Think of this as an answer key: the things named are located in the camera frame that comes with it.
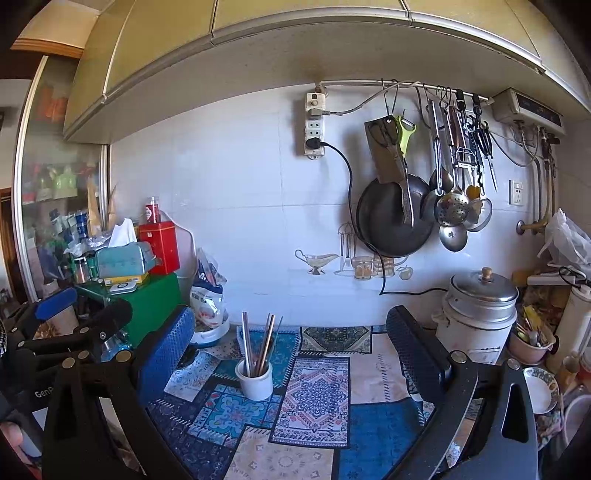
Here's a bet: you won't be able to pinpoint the brown wooden chopstick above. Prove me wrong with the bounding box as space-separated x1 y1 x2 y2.
241 312 252 377

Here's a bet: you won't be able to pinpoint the small black scissors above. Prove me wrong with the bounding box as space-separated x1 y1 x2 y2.
468 95 499 192

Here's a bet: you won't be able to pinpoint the green metal box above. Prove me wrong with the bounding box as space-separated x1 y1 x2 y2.
76 272 183 352

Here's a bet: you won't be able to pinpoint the patterned patchwork tablecloth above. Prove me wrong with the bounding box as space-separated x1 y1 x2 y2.
145 323 485 480

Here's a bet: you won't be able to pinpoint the white water heater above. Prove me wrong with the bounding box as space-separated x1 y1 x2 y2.
489 88 566 136

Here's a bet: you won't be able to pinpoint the black power cable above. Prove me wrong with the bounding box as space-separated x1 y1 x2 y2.
318 141 451 296

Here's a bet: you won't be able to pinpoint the white plastic bag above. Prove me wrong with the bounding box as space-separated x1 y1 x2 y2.
536 208 591 278

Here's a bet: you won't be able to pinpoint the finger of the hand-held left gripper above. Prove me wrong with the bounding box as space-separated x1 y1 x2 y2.
14 299 134 360
9 287 79 344

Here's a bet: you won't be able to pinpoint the person's left hand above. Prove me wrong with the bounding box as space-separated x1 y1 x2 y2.
0 422 38 457

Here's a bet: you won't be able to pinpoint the black handled kitchen scissors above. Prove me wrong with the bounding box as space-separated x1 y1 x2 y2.
369 119 402 160

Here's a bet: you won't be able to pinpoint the white blue pot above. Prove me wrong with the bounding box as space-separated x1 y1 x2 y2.
189 318 230 348

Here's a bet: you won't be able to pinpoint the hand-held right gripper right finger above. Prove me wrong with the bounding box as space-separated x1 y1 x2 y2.
385 305 540 480

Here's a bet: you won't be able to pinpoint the steel cleaver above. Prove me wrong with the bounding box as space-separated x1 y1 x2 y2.
364 116 415 227

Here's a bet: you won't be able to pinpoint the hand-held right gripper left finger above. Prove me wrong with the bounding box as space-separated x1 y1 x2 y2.
41 305 197 480

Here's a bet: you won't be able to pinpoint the red tin box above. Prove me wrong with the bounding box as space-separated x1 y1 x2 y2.
139 220 181 276

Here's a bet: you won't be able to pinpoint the black wok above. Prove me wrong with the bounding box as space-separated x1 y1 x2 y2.
355 174 437 258

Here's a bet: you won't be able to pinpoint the crumpled foil wrap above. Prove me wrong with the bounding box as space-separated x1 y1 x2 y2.
65 235 109 257

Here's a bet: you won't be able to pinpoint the yellow chopstick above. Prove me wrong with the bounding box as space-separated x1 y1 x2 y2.
255 313 273 374

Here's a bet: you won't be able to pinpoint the yellow wall cabinet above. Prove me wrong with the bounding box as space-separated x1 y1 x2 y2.
62 0 591 144

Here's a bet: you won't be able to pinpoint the dark steel ladle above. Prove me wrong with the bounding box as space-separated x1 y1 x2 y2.
427 104 455 195

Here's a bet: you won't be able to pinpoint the teal tissue box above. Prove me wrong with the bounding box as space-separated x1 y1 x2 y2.
95 218 158 280

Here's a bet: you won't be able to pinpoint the solid steel ladle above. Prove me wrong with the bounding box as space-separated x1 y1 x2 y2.
438 224 468 252

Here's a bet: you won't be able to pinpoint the patterned rim plate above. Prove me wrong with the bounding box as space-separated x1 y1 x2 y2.
522 367 561 416

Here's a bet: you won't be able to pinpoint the green peeler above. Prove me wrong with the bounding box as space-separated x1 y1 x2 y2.
394 115 416 155

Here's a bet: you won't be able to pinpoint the grey chopstick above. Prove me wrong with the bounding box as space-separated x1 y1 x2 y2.
245 312 256 376

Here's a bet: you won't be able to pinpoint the brass gas pipes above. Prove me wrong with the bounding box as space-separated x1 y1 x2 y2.
516 134 557 236

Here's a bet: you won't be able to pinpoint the grey cable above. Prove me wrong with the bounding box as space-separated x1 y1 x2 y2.
321 82 428 116

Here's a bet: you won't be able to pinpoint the metal hanging rail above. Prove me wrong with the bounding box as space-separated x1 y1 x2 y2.
316 79 491 102

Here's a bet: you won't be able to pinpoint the white ceramic cup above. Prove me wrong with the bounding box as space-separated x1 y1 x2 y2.
235 357 274 401

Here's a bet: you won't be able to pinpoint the white blue printed bag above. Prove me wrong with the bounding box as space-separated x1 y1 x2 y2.
190 247 229 326

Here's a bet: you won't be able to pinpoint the round wire strainer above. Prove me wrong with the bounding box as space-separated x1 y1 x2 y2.
464 196 494 233

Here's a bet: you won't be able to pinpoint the teal chopstick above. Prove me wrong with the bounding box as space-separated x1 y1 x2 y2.
265 315 284 365

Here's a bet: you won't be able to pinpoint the white rice cooker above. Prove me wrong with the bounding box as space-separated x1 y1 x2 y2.
431 267 520 365

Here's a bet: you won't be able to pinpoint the flat yellow box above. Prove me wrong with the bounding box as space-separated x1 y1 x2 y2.
99 272 151 289

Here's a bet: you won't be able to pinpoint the glass door cabinet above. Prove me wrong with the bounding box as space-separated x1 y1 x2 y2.
11 55 112 301

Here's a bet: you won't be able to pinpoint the white power strip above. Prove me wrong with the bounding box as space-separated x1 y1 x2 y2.
304 91 328 161

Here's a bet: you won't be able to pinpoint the slotted steel ladle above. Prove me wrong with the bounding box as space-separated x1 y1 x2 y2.
427 99 469 228

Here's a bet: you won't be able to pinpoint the pink bowl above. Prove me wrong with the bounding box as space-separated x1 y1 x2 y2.
508 318 557 365

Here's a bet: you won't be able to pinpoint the white thermos bottle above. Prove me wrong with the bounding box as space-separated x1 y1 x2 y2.
551 281 591 370

